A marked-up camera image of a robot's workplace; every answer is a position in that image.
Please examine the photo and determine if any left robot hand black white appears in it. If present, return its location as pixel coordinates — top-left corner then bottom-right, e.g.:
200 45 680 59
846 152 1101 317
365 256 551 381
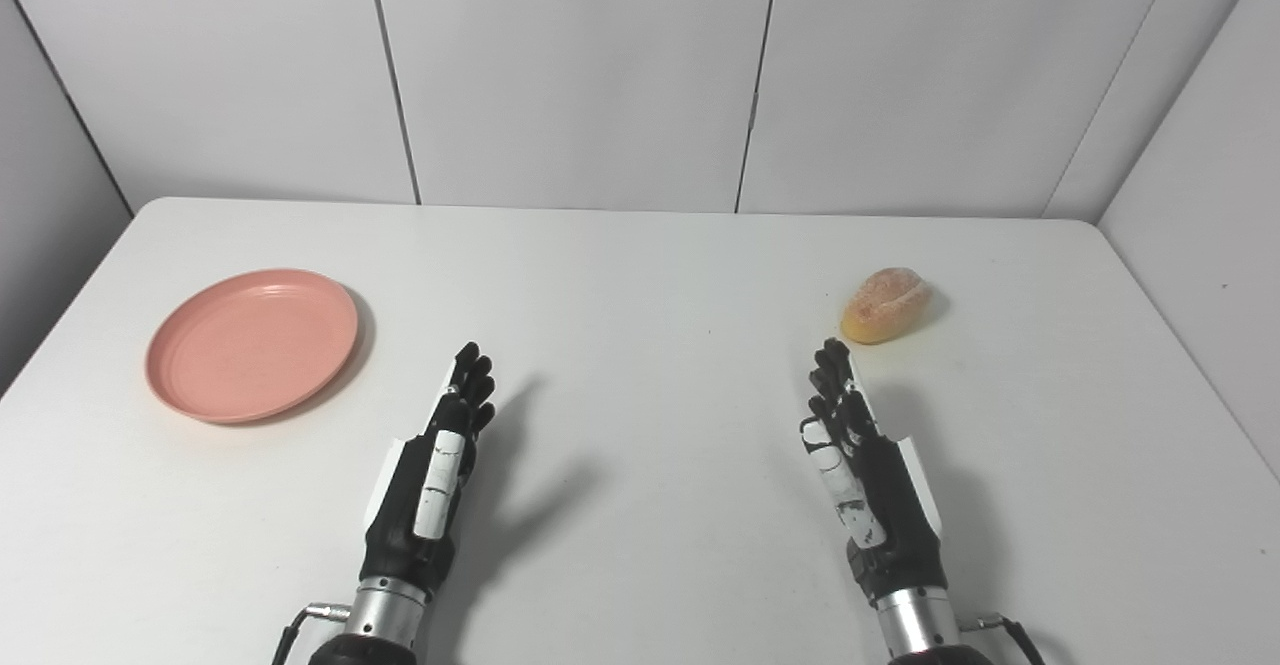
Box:
361 342 498 591

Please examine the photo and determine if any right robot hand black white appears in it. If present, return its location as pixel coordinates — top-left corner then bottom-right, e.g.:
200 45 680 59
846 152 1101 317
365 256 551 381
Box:
799 338 949 607

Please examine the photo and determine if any bread roll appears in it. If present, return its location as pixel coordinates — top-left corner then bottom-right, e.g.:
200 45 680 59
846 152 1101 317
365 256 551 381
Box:
840 267 933 345

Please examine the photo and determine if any pink round plate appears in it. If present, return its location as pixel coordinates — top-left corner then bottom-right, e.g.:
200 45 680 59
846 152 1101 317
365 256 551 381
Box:
145 268 360 424

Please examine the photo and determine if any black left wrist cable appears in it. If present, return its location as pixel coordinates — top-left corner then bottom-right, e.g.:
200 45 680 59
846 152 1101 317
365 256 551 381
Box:
270 602 351 665

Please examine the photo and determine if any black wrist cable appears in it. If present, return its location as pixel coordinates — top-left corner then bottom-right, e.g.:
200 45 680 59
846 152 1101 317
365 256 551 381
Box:
958 613 1047 665
270 602 351 665

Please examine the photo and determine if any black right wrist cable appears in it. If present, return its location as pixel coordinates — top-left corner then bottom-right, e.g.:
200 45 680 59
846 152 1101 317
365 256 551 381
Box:
958 613 1047 665

